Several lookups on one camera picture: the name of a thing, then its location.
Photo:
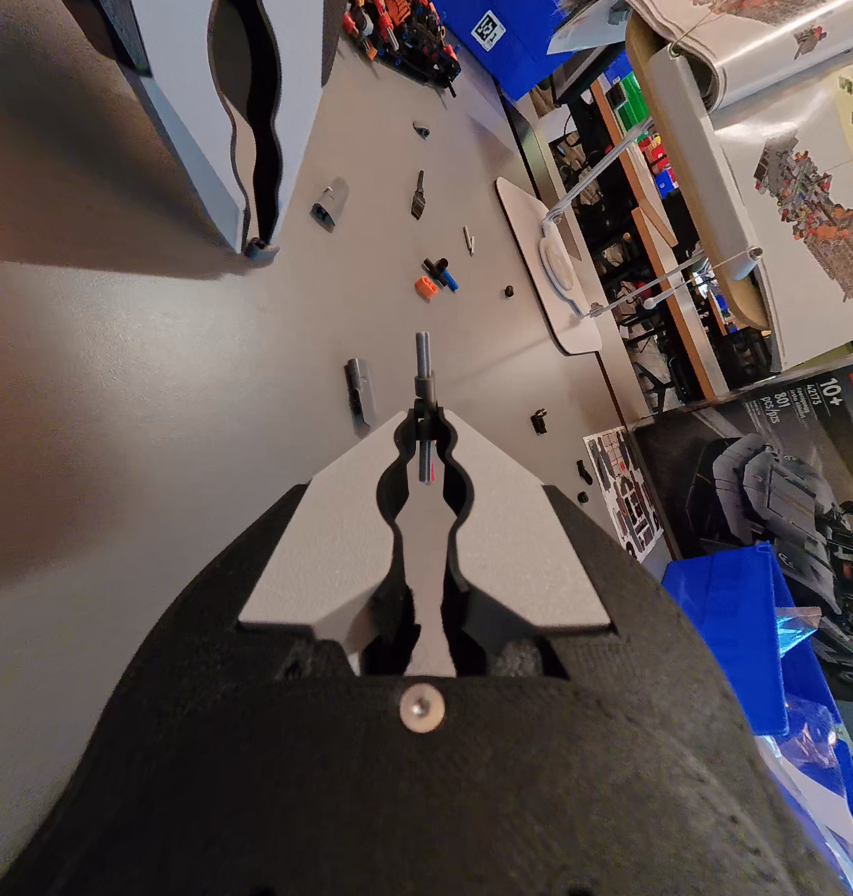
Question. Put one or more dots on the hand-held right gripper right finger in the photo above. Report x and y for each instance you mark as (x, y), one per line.
(531, 560)

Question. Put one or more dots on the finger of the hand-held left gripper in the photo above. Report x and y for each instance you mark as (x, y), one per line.
(300, 70)
(181, 84)

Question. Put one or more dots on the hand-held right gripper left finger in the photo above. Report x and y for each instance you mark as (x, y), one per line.
(314, 560)

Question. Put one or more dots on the long light grey lego axle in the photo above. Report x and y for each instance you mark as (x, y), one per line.
(423, 353)

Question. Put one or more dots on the black lego pin connector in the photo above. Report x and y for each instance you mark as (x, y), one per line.
(584, 472)

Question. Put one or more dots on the partly built lego model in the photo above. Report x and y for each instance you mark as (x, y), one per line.
(405, 42)

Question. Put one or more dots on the lego sticker sheet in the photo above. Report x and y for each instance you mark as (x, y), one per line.
(626, 497)

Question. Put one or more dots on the dark grey curved lego panel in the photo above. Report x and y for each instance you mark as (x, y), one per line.
(362, 392)
(329, 203)

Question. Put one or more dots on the black double lego connector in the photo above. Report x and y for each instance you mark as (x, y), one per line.
(539, 421)

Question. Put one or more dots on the black lego axle with connector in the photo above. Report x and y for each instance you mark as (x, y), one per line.
(418, 203)

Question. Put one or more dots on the black lego set box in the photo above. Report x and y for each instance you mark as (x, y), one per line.
(748, 490)

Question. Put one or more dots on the orange lego connector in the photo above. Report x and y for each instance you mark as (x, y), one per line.
(426, 289)

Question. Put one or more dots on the lego instruction booklet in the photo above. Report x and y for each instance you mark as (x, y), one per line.
(804, 175)

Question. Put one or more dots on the blue plastic bin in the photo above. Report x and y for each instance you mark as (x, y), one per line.
(720, 630)

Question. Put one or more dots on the blue bin with white tag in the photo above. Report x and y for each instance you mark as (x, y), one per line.
(521, 70)

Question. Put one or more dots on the black connector with blue pin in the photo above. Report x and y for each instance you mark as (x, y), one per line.
(440, 266)

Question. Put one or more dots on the white book stand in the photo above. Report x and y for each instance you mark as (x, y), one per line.
(538, 231)

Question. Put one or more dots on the clear plastic parts bags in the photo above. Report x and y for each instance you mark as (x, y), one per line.
(811, 735)

